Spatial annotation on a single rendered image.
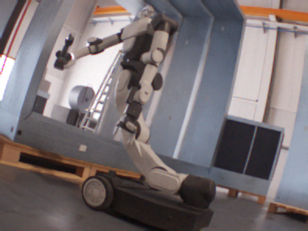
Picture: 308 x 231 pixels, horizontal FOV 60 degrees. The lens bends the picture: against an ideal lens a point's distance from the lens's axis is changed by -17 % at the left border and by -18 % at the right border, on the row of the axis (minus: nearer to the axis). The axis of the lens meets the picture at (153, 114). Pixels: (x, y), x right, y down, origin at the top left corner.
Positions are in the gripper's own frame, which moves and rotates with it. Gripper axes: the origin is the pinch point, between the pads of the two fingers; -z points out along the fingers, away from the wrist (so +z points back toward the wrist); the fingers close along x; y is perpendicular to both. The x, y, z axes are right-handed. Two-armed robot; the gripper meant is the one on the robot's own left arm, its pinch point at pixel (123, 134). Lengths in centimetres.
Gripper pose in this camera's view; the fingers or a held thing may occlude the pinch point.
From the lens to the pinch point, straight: 177.6
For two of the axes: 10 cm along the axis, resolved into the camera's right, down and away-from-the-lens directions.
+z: 3.6, -8.9, 2.7
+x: -7.1, -4.5, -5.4
